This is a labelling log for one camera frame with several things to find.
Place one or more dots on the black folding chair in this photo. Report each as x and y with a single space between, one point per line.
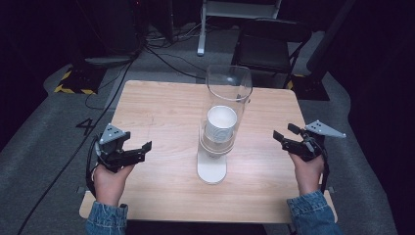
264 49

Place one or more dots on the black stand base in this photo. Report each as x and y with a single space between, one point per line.
310 88

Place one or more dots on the dark equipment case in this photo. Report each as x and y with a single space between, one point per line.
120 29

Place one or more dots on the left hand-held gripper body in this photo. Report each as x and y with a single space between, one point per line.
111 153

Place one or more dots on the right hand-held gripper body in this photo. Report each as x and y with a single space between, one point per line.
313 143

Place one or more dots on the white paper cup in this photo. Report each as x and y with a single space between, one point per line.
221 125

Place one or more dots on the black slanted pole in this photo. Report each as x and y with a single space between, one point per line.
329 36

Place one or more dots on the clear tube cup dispenser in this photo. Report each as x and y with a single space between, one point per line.
212 166

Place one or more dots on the yellow black striped base plate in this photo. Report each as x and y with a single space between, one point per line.
76 81

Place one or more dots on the white desk leg frame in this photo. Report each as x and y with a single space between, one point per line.
202 32

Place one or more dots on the person's right hand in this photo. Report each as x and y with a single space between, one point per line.
308 174

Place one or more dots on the person's left hand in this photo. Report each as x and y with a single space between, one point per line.
109 186

